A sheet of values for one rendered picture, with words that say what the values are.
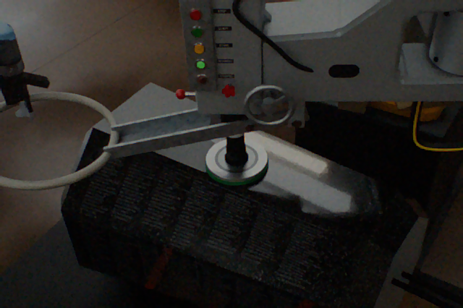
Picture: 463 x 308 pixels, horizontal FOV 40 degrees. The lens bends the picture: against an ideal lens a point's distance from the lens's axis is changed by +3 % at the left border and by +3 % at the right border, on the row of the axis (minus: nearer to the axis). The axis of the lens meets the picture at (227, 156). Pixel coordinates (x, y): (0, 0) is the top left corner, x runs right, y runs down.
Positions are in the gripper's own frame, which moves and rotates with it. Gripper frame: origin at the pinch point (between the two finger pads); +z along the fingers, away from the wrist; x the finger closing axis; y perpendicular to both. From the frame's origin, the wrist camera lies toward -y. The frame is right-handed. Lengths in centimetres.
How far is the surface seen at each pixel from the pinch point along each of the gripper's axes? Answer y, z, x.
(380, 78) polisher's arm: -87, -45, 84
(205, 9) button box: -44, -66, 62
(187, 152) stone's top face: -44, 2, 42
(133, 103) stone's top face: -36.8, 3.3, 5.2
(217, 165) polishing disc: -50, -2, 56
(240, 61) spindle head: -53, -49, 65
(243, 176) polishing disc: -55, -3, 65
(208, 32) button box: -45, -59, 62
